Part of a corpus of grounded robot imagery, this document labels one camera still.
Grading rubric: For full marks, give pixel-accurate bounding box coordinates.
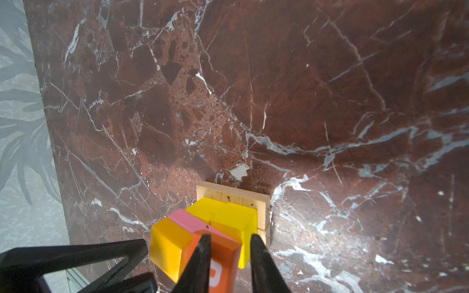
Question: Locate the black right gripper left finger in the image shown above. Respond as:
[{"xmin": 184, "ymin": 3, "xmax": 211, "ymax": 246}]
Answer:
[{"xmin": 172, "ymin": 234, "xmax": 211, "ymax": 293}]

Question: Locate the natural wood long block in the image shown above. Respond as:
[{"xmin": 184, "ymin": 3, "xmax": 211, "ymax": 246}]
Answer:
[{"xmin": 257, "ymin": 226, "xmax": 271, "ymax": 248}]

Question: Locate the orange yellow small cube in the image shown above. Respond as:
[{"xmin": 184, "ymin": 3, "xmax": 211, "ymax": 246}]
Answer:
[{"xmin": 149, "ymin": 218, "xmax": 192, "ymax": 283}]

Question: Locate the pink rectangular block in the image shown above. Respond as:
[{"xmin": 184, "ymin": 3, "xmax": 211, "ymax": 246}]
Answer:
[{"xmin": 169, "ymin": 209, "xmax": 242, "ymax": 251}]

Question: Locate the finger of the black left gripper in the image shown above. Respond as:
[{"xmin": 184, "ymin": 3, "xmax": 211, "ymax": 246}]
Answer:
[
  {"xmin": 80, "ymin": 272, "xmax": 158, "ymax": 293},
  {"xmin": 1, "ymin": 239, "xmax": 148, "ymax": 286}
]

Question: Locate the small orange red block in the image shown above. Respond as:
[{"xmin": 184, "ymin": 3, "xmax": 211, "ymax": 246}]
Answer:
[{"xmin": 189, "ymin": 231, "xmax": 241, "ymax": 293}]

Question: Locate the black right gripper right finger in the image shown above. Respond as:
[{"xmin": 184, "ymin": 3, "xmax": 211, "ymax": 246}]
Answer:
[{"xmin": 250, "ymin": 234, "xmax": 291, "ymax": 293}]

